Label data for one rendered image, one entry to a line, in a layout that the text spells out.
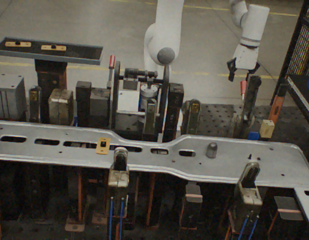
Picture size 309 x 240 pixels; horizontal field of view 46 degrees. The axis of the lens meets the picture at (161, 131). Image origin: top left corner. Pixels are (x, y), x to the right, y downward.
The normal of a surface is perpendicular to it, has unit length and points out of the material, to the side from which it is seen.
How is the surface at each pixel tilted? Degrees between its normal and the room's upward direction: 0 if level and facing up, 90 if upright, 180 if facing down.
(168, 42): 69
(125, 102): 4
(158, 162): 0
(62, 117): 90
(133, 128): 0
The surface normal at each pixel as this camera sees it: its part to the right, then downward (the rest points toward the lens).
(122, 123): 0.11, -0.83
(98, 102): 0.02, 0.56
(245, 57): 0.28, 0.45
